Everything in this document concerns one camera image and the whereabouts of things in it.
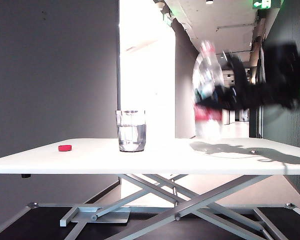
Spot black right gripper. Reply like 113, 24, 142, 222
194, 84, 266, 111

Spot mineral water bottle red label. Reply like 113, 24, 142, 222
191, 39, 226, 141

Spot clear glass mug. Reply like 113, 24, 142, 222
115, 109, 147, 153

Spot large green exit sign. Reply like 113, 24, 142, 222
252, 0, 282, 9

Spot grey scissor table frame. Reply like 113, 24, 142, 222
26, 173, 300, 240

